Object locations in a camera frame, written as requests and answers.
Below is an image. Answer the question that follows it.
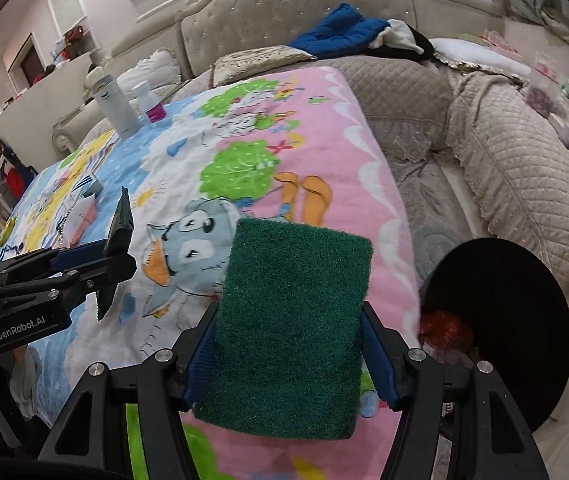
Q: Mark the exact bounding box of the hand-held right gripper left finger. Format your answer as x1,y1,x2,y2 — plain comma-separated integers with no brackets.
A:
38,302,220,480

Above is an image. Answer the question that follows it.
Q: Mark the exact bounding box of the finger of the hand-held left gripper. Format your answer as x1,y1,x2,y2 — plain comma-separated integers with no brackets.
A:
0,255,138,311
0,237,115,283

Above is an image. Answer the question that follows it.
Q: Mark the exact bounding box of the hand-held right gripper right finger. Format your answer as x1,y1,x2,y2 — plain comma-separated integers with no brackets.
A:
362,301,550,480

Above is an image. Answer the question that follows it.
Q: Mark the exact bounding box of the yellow green sponge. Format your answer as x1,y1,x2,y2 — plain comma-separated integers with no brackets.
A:
192,217,374,441

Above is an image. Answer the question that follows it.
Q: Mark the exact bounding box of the black trash bin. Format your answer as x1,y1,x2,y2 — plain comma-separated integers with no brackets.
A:
419,238,569,433

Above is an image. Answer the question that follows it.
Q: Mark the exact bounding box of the person's left hand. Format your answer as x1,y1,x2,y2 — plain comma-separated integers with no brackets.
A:
0,347,42,411

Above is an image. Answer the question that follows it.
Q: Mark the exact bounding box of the flattened white red box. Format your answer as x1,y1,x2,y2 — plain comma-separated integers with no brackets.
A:
57,192,98,241

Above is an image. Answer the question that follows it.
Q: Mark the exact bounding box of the grey thermos bottle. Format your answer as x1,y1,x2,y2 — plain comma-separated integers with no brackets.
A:
86,66,135,138

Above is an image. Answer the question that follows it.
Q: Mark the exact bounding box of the white pill bottle magenta label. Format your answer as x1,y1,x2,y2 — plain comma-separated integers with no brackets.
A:
132,82,165,124

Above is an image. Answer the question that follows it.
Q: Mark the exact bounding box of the white cushion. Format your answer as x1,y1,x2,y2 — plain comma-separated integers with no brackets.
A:
114,50,182,91

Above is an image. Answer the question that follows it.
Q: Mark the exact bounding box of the cartoon printed blanket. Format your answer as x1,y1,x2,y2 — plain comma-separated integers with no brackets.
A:
0,66,423,480

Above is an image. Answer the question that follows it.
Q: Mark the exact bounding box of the beige quilted bedspread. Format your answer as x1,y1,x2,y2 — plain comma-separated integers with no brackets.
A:
315,55,569,441

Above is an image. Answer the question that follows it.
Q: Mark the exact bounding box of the beige embroidered pillow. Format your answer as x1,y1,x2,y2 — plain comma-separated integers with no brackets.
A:
212,45,318,86

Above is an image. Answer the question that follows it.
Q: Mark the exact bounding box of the beige tufted headboard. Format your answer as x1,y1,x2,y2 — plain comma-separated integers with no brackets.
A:
99,0,505,81

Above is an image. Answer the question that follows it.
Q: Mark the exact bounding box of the black and white garment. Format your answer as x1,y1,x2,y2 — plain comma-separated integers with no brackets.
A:
367,20,435,58

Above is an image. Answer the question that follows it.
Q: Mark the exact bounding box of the white pillow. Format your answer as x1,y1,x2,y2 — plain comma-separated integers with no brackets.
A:
429,37,533,73

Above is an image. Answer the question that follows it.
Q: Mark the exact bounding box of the clear plastic jar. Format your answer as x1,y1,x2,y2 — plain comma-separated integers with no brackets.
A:
527,52,563,116

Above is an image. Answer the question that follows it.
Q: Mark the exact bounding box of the blue garment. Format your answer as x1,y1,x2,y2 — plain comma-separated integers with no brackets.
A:
289,2,390,58

